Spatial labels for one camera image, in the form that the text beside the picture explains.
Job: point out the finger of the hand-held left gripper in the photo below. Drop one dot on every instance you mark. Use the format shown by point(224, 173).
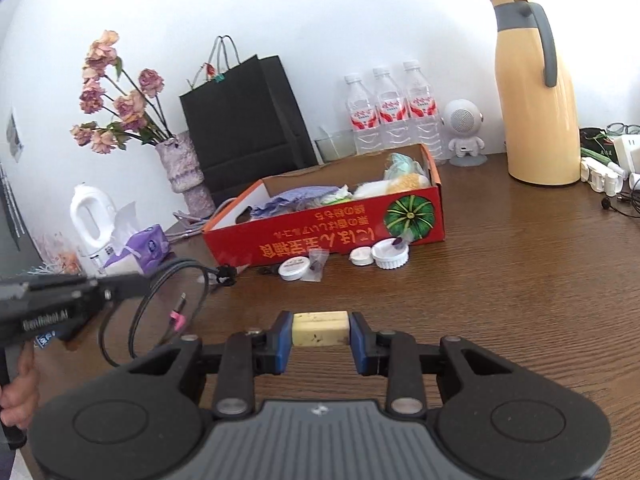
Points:
point(127, 287)

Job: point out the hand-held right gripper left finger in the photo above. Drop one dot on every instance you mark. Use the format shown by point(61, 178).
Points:
point(283, 342)

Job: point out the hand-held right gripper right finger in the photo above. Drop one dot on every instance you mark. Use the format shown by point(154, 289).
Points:
point(358, 345)

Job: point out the yellow eraser block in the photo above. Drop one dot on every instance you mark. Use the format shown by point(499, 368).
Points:
point(320, 330)

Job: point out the small clear plastic bag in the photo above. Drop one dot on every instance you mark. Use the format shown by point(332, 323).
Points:
point(317, 265)

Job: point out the red cardboard box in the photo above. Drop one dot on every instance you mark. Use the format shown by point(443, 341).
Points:
point(310, 232)

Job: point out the white plastic wrap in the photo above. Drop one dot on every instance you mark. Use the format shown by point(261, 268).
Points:
point(335, 194)

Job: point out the yellow and white plush toy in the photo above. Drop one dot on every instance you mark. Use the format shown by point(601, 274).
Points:
point(400, 186)

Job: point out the plastic bag with green cloth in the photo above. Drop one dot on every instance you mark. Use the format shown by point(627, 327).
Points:
point(402, 165)

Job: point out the person's left hand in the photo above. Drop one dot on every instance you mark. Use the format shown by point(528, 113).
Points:
point(22, 395)

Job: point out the purple tissue pack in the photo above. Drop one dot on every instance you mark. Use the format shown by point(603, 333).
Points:
point(145, 252)

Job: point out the white plastic jug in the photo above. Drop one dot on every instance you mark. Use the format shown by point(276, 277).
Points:
point(80, 245)

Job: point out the small white cap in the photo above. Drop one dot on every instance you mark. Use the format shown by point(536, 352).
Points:
point(361, 257)

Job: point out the white ribbed lid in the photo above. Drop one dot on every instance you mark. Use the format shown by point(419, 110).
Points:
point(391, 256)

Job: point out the mottled purple vase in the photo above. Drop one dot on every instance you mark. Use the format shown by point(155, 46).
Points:
point(187, 175)

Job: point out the dried pink flowers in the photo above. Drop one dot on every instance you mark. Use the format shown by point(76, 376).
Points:
point(100, 95)

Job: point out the black paper bag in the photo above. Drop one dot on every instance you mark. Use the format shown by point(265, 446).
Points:
point(240, 125)

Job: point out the clear glass cup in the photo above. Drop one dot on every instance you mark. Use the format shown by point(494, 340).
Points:
point(335, 147)

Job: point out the water bottle red label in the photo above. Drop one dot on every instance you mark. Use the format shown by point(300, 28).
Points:
point(424, 110)
point(391, 110)
point(361, 115)

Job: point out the white robot speaker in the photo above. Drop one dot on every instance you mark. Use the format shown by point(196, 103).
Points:
point(462, 125)

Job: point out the yellow thermos jug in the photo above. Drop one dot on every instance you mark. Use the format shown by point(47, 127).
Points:
point(530, 110)

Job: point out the dark packet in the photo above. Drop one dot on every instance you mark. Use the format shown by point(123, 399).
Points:
point(595, 142)

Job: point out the eyeglasses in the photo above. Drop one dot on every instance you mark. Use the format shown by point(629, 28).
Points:
point(622, 127)

